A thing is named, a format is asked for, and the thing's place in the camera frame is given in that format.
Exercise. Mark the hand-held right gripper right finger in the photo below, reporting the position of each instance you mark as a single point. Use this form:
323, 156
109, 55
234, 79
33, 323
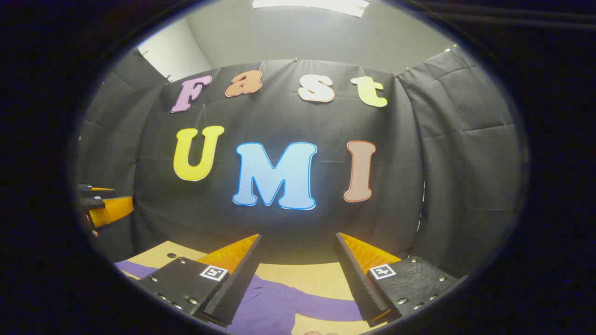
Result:
358, 284

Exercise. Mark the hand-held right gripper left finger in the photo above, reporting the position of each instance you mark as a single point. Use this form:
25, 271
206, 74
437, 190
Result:
237, 288

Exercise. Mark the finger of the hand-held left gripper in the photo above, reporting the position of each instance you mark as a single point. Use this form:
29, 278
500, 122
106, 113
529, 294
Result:
88, 190
114, 209

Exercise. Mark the purple buttoned shirt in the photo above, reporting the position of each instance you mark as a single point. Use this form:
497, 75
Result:
274, 307

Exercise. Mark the white ceiling light panel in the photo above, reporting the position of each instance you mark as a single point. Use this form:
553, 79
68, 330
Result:
307, 5

